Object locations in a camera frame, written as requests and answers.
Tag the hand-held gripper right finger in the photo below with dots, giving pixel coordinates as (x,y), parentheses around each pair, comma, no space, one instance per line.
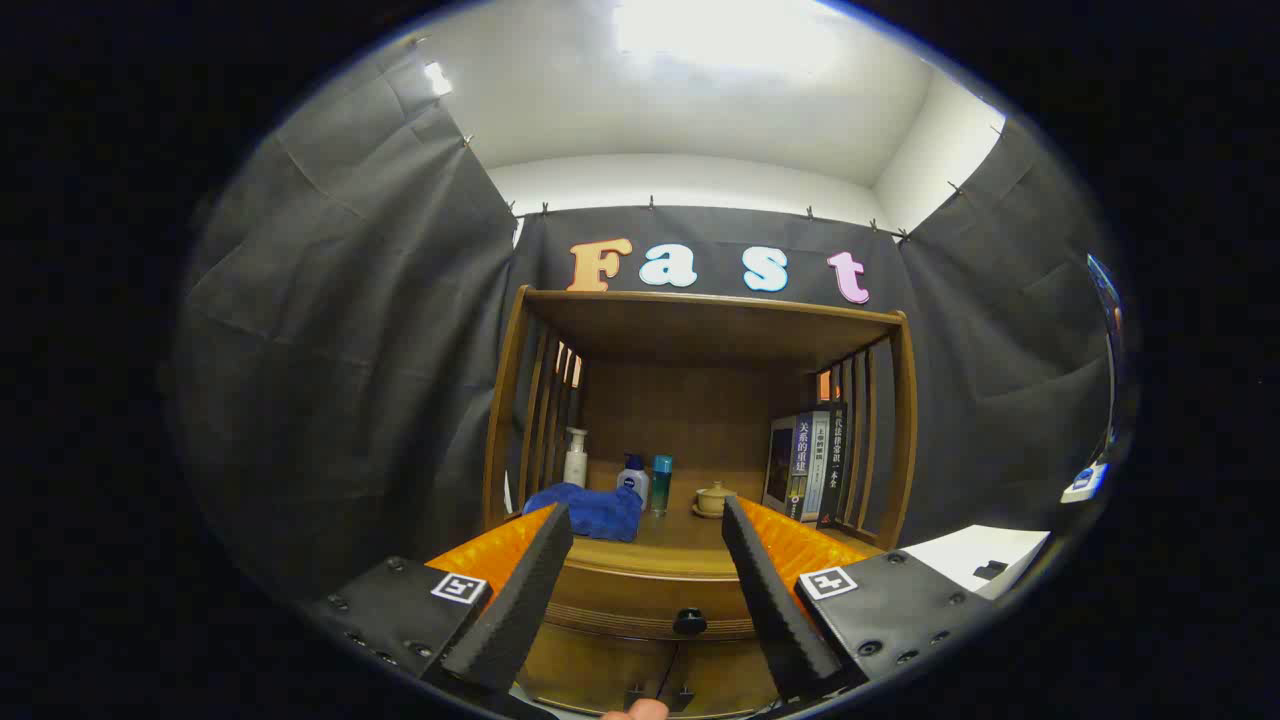
(770,600)

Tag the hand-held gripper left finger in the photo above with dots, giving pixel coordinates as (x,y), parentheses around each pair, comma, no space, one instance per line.
(520,600)

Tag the wooden drawer with black knob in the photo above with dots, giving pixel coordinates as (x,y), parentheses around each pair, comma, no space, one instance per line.
(640,600)

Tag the wooden countertop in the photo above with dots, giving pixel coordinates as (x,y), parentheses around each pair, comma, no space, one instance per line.
(680,540)

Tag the wooden cabinet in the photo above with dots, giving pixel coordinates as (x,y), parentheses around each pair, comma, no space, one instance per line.
(700,330)

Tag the blue towel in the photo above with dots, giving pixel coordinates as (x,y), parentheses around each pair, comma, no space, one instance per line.
(590,510)

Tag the beige lidded tea cup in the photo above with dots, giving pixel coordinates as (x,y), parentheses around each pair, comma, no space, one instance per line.
(713,500)

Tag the book with blue spine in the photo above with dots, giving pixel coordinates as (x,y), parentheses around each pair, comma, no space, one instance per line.
(780,465)

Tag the book with pale spine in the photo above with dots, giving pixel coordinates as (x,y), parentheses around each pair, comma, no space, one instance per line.
(817,465)

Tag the white pump bottle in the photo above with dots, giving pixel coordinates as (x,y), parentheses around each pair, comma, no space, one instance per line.
(575,465)

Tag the book with black spine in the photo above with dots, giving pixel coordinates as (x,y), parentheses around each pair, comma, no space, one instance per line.
(834,465)

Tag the clear teal bottle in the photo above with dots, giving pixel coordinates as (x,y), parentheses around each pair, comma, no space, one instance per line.
(662,485)

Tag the white bottle with blue cap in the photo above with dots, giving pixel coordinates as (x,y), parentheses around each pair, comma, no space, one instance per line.
(633,485)

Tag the white box unit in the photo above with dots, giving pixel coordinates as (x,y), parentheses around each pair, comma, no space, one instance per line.
(960,555)

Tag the white power strip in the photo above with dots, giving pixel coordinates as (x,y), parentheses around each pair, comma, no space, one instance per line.
(1085,483)

